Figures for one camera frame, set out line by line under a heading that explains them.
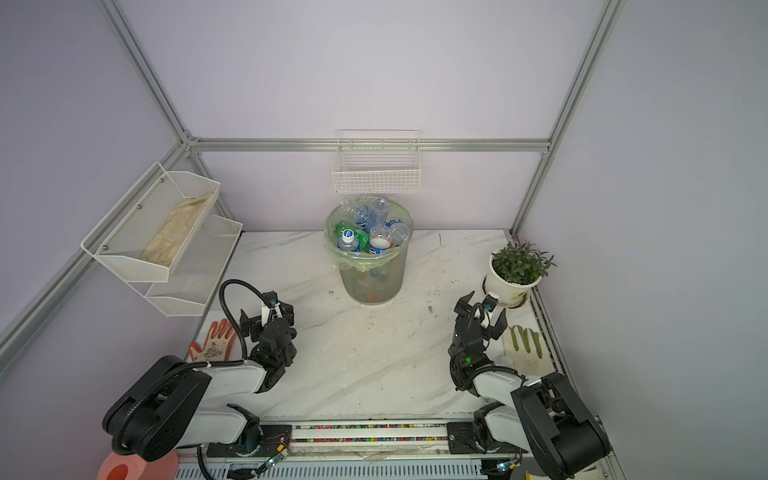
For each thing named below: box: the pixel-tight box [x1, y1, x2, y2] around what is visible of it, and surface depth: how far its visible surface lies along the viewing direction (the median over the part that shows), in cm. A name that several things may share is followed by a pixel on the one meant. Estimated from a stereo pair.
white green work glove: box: [500, 325, 556, 377], surface depth 90 cm
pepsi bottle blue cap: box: [369, 228, 393, 254], surface depth 81 cm
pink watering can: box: [96, 450, 179, 480], surface depth 62 cm
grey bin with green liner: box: [323, 196, 414, 305], surface depth 90 cm
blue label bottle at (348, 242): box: [337, 228, 361, 252], surface depth 80 cm
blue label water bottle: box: [384, 218, 410, 247], surface depth 85 cm
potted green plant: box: [482, 235, 557, 309], surface depth 92 cm
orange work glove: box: [190, 319, 236, 363], surface depth 90 cm
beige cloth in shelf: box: [140, 193, 213, 266], surface depth 81 cm
